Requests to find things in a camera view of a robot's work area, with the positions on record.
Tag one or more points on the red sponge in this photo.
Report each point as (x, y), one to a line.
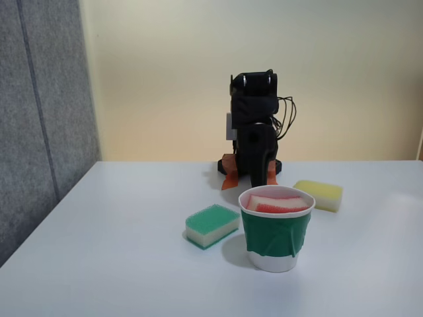
(277, 204)

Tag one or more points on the yellow sponge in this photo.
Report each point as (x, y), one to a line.
(319, 195)

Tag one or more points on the white paper cup green tape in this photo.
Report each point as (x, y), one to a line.
(276, 234)

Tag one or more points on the green sponge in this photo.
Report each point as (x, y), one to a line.
(211, 224)

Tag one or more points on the wooden furniture edge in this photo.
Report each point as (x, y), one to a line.
(420, 147)

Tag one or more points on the grey fabric partition panel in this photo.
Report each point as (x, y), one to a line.
(39, 115)

